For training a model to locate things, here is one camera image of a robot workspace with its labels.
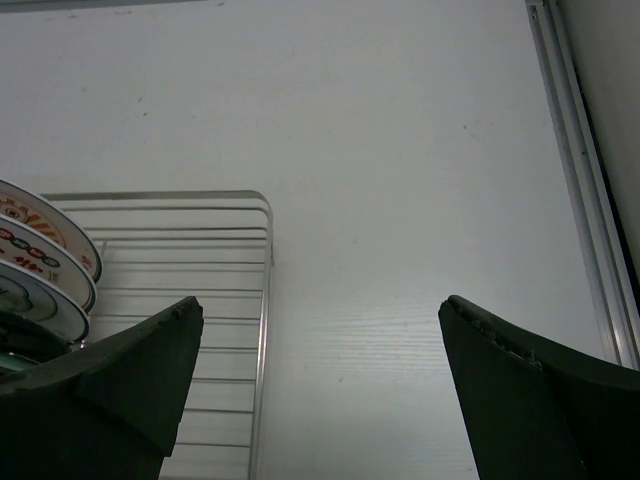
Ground aluminium table edge rail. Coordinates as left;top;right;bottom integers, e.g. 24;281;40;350
525;1;639;370

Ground black plate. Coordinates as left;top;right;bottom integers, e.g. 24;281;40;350
1;312;71;363

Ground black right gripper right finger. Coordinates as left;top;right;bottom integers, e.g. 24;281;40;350
438;295;639;479

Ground white plate orange sunburst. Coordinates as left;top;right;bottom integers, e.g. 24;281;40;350
1;179;103;282

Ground steel wire dish rack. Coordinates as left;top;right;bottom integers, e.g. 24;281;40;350
51;190;273;479

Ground white plate red characters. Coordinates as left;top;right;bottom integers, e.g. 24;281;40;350
1;215;97;312

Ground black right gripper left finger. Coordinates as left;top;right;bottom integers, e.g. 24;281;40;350
1;296;204;479

